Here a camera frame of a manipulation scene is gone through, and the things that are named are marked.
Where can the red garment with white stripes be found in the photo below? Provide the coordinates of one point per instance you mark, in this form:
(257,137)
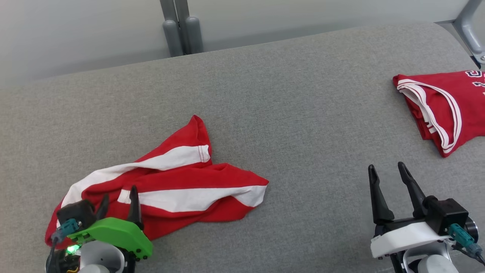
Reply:
(178,178)

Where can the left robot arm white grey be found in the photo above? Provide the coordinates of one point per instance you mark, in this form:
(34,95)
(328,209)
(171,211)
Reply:
(100,259)

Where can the red jersey with white sleeves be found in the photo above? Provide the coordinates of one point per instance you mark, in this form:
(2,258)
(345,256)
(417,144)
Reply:
(462,113)

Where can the grey metal angled bracket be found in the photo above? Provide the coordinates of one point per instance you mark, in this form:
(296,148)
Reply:
(470,30)

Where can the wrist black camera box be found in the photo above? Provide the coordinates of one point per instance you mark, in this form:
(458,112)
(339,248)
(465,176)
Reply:
(77,212)
(447,212)

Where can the grey metal post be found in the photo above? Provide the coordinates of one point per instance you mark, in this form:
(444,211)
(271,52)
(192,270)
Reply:
(172,38)
(193,34)

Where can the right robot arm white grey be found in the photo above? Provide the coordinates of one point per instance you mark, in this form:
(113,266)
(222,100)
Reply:
(435,265)

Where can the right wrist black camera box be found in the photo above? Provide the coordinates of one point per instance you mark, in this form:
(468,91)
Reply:
(447,212)

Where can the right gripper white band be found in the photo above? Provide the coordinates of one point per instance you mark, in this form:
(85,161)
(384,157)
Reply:
(405,237)

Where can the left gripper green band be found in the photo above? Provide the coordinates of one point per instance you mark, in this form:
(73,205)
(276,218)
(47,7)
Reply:
(113,233)

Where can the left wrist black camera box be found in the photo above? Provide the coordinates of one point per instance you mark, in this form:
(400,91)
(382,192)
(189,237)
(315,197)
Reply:
(77,212)

